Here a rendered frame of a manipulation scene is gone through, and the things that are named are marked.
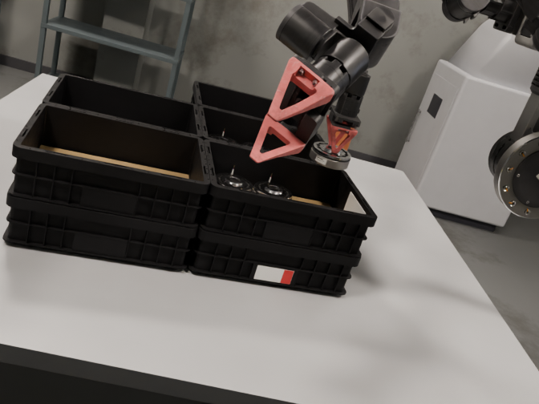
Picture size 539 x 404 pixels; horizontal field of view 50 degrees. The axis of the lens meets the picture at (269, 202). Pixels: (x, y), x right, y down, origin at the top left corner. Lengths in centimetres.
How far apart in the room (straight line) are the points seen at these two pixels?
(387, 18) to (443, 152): 344
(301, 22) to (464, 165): 358
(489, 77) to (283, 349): 329
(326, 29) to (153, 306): 67
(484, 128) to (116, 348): 353
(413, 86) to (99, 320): 418
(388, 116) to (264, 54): 118
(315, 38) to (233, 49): 399
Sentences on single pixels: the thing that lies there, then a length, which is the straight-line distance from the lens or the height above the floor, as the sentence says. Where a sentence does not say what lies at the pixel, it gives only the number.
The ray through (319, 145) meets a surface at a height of 100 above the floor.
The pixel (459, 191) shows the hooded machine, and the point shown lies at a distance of 440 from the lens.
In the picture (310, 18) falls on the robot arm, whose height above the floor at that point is 134.
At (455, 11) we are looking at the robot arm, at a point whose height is 140.
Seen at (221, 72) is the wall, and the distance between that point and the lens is 482.
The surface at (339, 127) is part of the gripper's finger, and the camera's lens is 141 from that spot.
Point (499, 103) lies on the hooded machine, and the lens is 427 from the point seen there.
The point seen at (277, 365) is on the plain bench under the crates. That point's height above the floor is 70.
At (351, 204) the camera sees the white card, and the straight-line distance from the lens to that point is 146.
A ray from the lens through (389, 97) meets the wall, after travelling 499.
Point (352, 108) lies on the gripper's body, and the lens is 142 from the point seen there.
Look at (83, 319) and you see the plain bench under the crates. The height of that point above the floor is 70.
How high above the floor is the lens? 140
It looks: 23 degrees down
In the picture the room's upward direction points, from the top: 18 degrees clockwise
